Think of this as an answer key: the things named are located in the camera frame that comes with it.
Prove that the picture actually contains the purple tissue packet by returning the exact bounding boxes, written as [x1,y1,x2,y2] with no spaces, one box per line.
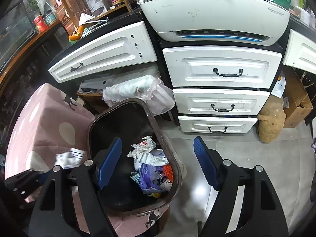
[137,163,165,194]

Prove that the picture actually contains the red tin can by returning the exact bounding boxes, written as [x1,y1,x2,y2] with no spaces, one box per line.
[33,15,47,33]

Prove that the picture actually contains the curved wooden-top counter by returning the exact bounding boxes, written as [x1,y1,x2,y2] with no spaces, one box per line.
[0,20,62,84]

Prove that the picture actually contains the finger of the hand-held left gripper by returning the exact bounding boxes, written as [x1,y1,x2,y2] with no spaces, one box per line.
[25,169,58,187]

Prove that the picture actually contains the teal jar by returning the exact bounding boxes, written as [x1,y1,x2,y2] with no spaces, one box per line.
[44,9,58,25]

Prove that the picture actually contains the white drawer with black handle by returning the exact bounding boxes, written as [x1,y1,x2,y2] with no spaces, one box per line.
[173,88,270,116]
[178,116,258,134]

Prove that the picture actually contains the white red-printed plastic bag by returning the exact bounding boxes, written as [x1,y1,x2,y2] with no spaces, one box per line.
[127,136,156,158]

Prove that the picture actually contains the orange plastic toy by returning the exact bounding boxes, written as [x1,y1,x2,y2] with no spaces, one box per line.
[69,26,86,42]

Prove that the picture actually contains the light blue packet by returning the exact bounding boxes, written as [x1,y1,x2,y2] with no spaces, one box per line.
[130,170,142,184]

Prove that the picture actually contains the wicker basket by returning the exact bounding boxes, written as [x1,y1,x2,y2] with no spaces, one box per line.
[76,89,109,114]

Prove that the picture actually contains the open cardboard box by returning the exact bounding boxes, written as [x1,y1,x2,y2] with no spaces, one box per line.
[281,67,314,129]

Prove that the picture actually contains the metal tongs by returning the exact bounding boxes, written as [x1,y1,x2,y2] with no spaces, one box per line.
[85,17,109,29]

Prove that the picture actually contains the black trash bin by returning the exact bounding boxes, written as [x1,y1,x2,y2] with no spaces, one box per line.
[87,98,183,218]

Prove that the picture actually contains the long white drawer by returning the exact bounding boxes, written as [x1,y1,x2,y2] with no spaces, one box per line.
[48,20,158,84]
[282,28,316,75]

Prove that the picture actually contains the white three-drawer cabinet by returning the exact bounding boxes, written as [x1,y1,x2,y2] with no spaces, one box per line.
[162,46,282,89]

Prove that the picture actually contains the orange mesh net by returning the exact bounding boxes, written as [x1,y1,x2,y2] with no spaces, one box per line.
[162,164,173,182]

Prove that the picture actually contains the glass display case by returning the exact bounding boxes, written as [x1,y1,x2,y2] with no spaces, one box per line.
[0,0,36,65]

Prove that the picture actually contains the white printer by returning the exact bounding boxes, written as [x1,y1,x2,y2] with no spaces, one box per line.
[139,0,290,46]

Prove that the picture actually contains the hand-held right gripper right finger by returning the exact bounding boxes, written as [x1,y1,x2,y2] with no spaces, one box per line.
[193,136,289,237]

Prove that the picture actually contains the black desk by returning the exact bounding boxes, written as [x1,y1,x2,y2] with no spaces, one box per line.
[48,12,316,134]

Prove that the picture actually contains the silver plastic wrapper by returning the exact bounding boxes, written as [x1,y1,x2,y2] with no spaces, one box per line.
[55,148,88,169]

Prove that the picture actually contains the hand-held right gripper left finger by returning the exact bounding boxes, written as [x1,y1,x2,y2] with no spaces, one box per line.
[28,137,123,237]

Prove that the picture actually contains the clear plastic bag bundle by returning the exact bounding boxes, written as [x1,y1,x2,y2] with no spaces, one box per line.
[102,74,176,115]

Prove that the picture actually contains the white paper wrapper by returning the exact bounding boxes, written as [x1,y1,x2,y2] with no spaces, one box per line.
[134,149,169,171]

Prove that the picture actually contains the brown burlap sack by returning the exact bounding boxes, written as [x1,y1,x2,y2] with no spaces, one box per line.
[258,96,287,144]

